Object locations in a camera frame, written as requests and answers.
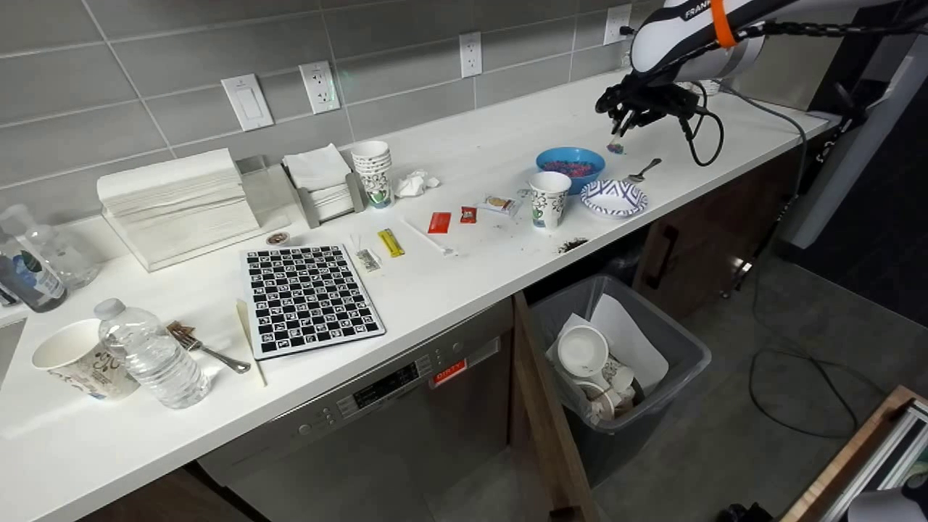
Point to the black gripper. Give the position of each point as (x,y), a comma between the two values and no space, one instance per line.
(669,99)

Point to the metal spoon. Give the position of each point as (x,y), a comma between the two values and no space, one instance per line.
(639,176)

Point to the white blue patterned bowl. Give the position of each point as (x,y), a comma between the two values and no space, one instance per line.
(615,198)

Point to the black pen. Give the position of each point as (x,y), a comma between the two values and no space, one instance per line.
(576,244)

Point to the brown white packet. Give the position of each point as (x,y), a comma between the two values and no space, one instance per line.
(496,204)

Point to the small red packet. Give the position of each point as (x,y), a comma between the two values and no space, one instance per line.
(467,217)

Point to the red sauce packet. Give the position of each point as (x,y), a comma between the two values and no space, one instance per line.
(440,224)

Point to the crumpled white tissue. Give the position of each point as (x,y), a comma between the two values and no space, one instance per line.
(420,183)

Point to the white paper sheet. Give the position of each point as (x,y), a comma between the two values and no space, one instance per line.
(633,338)

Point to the grey robot stand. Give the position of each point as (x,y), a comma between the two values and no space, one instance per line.
(850,146)

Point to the white plastic stirrer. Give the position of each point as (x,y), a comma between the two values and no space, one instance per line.
(424,237)

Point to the white disposable cup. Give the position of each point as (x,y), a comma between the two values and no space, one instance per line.
(585,350)

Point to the grey trash bin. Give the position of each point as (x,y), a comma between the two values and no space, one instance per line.
(676,359)

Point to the clear plastic cups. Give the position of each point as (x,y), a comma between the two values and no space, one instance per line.
(373,176)

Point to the yellow packet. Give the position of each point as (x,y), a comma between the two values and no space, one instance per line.
(393,243)

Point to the grey packet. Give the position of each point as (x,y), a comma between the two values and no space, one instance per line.
(370,260)

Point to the metal napkin holder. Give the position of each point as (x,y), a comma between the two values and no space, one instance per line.
(324,189)

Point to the open cabinet door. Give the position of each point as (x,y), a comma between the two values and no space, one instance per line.
(546,415)

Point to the black white checkered mat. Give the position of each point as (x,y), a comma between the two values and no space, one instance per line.
(312,301)

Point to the steel dishwasher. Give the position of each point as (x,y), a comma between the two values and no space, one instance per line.
(386,425)

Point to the wooden stir stick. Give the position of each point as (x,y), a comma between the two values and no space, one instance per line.
(251,338)

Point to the white dish rack box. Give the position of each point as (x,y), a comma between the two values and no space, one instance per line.
(177,206)

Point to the metal fork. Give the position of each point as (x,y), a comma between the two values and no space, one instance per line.
(185,338)

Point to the clear plastic water bottle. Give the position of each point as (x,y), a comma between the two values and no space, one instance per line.
(156,359)

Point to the large patterned paper cup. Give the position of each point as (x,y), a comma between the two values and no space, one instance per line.
(83,363)

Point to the white wall switch plate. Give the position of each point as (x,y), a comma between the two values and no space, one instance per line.
(247,102)

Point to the wooden frame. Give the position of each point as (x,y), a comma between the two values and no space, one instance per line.
(842,465)

